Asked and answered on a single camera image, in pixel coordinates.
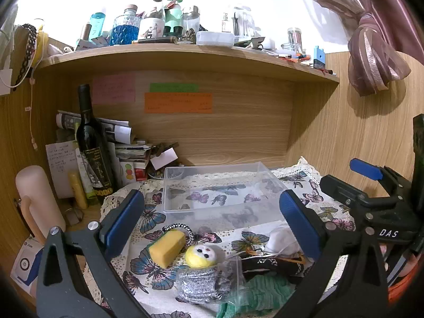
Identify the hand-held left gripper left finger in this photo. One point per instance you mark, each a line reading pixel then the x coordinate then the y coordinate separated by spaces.
pixel 124 215

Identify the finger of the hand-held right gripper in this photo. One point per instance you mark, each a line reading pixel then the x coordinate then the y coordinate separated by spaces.
pixel 341 190
pixel 364 169

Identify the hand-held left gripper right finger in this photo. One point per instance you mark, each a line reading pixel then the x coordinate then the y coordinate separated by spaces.
pixel 298 225

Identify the white face mask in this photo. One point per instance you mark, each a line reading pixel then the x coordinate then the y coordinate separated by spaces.
pixel 281 240

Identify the black patterned cloth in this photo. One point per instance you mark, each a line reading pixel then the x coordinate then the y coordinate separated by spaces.
pixel 268 265

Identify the yellow sponge block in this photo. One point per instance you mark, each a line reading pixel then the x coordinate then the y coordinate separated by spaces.
pixel 167 246

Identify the green knitted cloth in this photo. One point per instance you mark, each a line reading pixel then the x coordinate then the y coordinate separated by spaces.
pixel 258 296

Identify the clear plastic storage box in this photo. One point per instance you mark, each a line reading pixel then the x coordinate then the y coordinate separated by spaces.
pixel 218 188

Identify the yellow plush ball toy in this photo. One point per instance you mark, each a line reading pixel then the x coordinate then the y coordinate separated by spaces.
pixel 202 256

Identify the steel scrubber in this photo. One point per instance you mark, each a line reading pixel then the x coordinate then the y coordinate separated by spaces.
pixel 202 285

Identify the person's right hand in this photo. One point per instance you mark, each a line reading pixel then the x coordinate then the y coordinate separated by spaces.
pixel 412 265

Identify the small box with coloured dots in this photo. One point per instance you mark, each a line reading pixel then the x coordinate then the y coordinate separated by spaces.
pixel 127 173

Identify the small red box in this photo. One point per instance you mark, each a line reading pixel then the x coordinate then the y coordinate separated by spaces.
pixel 140 174

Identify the yellow tube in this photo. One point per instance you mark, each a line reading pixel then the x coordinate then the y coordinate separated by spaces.
pixel 78 190

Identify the butterfly print lace tablecloth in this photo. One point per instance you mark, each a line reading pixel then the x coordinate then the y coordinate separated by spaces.
pixel 232 235

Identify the orange curved band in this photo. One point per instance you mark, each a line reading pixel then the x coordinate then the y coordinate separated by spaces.
pixel 402 288

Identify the pile of papers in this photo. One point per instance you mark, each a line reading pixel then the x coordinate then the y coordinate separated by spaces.
pixel 127 145

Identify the white card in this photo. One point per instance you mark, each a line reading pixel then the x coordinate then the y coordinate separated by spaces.
pixel 164 158

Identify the dark wine bottle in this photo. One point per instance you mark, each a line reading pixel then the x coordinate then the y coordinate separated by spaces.
pixel 92 152

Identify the handwritten white note sheet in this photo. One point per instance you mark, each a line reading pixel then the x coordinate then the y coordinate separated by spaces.
pixel 61 169

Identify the pink cylindrical bottle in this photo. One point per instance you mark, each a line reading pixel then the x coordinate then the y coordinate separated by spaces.
pixel 36 202

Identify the blue and white box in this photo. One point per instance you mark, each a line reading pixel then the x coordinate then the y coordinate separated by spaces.
pixel 26 265

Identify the rolled magazine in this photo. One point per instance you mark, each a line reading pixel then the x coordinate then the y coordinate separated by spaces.
pixel 68 121

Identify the small blue box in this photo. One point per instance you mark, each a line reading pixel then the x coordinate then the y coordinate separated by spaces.
pixel 319 58

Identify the orange sticky note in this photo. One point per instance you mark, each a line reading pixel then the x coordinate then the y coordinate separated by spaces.
pixel 178 102

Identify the pink sticky note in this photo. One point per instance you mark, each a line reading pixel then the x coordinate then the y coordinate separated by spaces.
pixel 113 88

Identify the green sticky note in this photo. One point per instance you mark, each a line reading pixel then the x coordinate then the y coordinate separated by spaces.
pixel 174 87

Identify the mauve striped curtain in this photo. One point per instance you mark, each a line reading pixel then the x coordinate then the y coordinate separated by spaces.
pixel 367 29

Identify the glass jar with silver lid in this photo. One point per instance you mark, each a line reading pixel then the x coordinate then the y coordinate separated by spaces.
pixel 294 38

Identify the wooden desk shelf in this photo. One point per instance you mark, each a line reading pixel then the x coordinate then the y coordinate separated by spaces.
pixel 205 63

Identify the dark pen tube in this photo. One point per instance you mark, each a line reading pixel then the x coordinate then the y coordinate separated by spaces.
pixel 155 40

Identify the dark braided band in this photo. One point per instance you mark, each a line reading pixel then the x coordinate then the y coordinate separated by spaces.
pixel 26 56

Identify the blue faceted glass bottle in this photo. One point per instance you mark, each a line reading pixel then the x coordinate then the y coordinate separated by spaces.
pixel 124 28

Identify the brown lipstick tube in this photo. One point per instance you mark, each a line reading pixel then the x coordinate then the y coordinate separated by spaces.
pixel 86 31

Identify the yellow round object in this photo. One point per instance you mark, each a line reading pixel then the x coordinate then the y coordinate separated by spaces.
pixel 40 46

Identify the clear glass jar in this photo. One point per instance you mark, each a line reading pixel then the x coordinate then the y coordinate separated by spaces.
pixel 245 21

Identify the white bottle with figure print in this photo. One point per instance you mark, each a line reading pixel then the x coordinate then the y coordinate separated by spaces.
pixel 152 26

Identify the teal bottle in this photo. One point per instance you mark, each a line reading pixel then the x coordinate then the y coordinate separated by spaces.
pixel 97 23

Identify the white rectangular case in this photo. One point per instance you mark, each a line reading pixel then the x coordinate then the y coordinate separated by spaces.
pixel 215 38

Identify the mint green pump bottle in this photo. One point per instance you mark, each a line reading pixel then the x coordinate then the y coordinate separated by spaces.
pixel 174 15

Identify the clear glass spray bottle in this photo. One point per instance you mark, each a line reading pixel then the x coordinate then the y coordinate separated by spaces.
pixel 191 18

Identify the white wall adapter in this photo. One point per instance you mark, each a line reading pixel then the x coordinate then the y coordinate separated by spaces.
pixel 5 82

